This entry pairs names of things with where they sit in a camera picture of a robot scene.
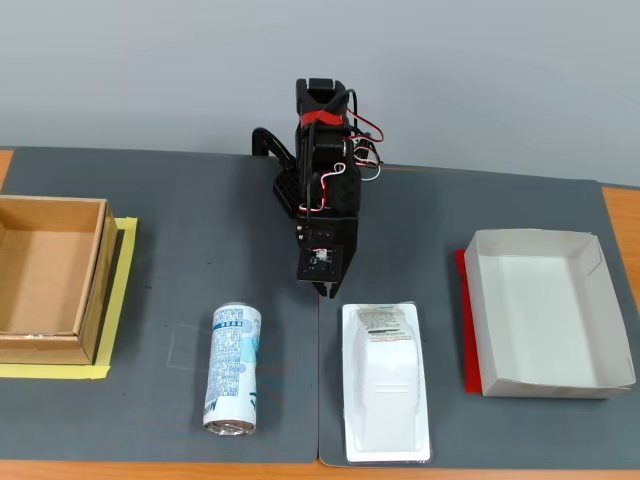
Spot red white servo wires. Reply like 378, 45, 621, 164
297, 113, 386, 213

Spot red paper sheet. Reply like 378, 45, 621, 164
454, 248, 485, 395

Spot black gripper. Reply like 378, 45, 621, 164
295, 214, 360, 300

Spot yellow tape frame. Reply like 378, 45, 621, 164
0, 215, 141, 381

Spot black table clamp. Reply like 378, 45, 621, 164
250, 126, 297, 172

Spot gray paper box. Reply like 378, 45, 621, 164
463, 228, 636, 400

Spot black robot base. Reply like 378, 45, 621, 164
271, 158, 304, 219

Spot white packaged sandwich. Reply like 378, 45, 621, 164
341, 301, 432, 464

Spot brown cardboard box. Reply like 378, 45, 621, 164
0, 194, 119, 366

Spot blue white drink can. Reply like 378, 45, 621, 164
201, 301, 264, 439

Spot clear tape patch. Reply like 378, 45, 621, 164
166, 323, 213, 372

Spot gray mat with tape patch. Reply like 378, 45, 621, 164
0, 145, 322, 464

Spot red tape wrap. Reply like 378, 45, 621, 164
299, 110, 347, 127

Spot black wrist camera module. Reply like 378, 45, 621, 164
297, 243, 347, 283

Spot black camera cable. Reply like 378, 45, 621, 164
305, 88, 360, 217

